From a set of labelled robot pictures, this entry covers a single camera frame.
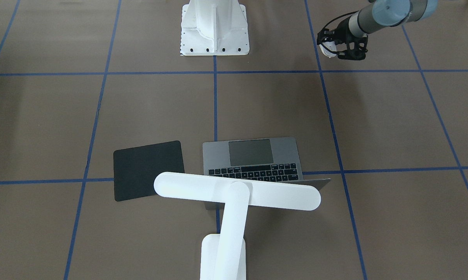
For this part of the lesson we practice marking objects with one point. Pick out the grey laptop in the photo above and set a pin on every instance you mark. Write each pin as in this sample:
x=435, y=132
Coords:
x=264, y=159

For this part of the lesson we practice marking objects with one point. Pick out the white desk lamp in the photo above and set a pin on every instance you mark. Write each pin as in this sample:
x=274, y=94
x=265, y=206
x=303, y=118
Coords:
x=223, y=255

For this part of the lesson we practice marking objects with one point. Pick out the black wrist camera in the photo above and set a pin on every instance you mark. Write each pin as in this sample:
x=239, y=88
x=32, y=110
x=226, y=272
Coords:
x=356, y=48

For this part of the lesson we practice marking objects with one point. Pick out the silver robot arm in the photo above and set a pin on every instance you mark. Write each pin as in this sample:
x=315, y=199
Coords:
x=379, y=14

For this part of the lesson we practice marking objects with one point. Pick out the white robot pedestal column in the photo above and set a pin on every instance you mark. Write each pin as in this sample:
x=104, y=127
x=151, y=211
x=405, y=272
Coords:
x=214, y=28

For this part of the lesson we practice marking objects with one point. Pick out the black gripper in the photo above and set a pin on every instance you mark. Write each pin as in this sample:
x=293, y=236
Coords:
x=341, y=34

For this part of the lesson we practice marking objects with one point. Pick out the black mouse pad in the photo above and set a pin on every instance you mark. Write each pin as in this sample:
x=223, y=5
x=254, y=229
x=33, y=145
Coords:
x=136, y=168

